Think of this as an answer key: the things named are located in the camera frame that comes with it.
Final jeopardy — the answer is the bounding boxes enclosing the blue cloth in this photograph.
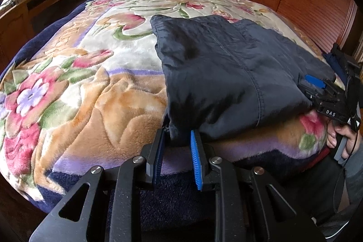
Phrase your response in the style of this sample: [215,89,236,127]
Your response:
[325,43,350,81]

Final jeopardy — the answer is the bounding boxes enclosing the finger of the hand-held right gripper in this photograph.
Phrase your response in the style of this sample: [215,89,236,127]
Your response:
[300,83,323,100]
[304,74,326,89]

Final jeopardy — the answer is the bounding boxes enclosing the dark navy jacket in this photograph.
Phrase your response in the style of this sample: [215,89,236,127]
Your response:
[150,15,338,148]

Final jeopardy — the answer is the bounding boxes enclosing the person's right hand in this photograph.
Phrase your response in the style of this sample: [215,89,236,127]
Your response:
[326,121,361,159]

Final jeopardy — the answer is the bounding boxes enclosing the person's dark trousers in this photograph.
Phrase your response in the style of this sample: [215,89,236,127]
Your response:
[272,155,363,242]

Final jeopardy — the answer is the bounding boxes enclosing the person's right forearm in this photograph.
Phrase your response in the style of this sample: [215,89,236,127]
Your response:
[342,133,363,204]

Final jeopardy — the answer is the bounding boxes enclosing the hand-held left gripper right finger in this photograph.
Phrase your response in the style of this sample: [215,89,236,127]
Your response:
[190,129,327,242]

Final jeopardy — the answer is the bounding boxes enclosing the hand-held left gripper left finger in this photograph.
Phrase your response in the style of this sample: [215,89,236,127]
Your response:
[28,128,167,242]

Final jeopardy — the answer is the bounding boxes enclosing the wooden desk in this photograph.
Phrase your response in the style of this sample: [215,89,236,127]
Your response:
[0,0,92,70]

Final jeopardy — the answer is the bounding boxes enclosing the floral fleece blanket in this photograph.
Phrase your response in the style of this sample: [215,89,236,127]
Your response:
[0,0,336,204]

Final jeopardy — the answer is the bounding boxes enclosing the person's shoe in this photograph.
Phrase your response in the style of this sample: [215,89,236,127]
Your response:
[320,219,356,241]

